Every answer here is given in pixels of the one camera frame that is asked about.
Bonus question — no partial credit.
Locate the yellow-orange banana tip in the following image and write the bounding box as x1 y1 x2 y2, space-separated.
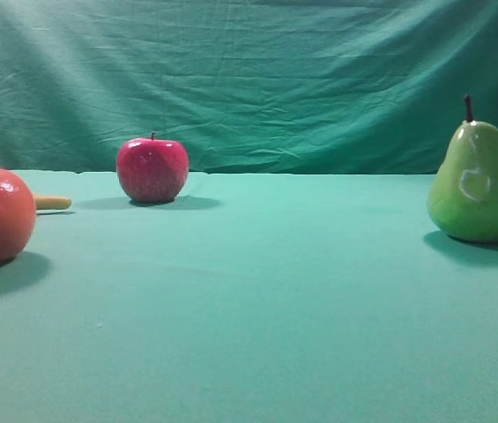
33 196 71 210

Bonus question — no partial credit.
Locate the green backdrop cloth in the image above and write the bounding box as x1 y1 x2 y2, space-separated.
0 1 498 174

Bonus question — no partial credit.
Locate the green table cloth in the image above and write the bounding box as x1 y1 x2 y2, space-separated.
0 171 498 422

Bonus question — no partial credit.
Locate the red apple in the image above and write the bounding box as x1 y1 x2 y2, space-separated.
115 133 189 203

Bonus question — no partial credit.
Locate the green pear with brown stem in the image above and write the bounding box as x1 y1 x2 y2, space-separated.
427 94 498 243

